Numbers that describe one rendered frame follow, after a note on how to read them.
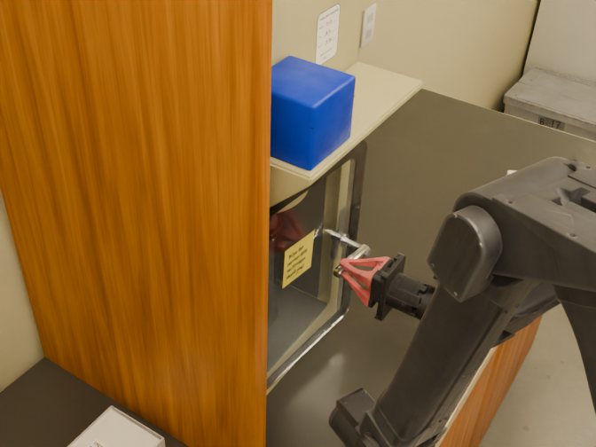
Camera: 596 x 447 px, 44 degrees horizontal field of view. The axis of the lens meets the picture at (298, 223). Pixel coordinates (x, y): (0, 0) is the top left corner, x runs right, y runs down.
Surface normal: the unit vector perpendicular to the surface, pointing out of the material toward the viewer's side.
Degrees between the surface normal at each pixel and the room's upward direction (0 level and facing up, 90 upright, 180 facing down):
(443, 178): 0
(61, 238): 90
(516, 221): 94
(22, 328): 90
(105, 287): 90
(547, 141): 0
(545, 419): 0
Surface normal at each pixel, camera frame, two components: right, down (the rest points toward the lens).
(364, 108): 0.04, -0.79
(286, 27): 0.84, 0.36
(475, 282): 0.50, 0.72
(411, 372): -0.88, 0.30
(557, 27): -0.55, 0.50
